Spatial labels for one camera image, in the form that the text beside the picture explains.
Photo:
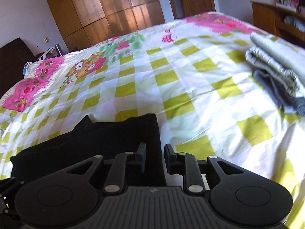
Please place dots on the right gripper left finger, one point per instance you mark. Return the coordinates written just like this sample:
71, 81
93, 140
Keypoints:
111, 174

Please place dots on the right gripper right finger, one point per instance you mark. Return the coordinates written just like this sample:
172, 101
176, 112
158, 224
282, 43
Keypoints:
214, 175

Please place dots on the black pants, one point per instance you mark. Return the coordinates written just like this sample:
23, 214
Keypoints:
88, 139

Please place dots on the colourful checkered bed quilt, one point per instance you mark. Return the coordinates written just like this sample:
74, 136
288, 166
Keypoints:
191, 73

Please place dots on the folded grey cloth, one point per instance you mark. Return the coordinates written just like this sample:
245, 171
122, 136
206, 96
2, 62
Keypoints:
284, 101

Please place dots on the white bag by headboard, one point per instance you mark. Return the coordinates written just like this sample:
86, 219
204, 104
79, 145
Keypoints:
52, 52

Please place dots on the folded light green cloth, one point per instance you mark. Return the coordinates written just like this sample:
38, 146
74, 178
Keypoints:
283, 61

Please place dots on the dark wooden headboard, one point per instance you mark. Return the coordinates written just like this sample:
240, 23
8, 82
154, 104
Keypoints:
14, 56

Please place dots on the wooden wardrobe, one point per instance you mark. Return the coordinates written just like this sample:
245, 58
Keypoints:
84, 23

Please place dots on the wooden tv cabinet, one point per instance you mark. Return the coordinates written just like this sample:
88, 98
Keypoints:
270, 18

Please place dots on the small toy figurines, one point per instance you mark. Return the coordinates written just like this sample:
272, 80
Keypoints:
292, 5

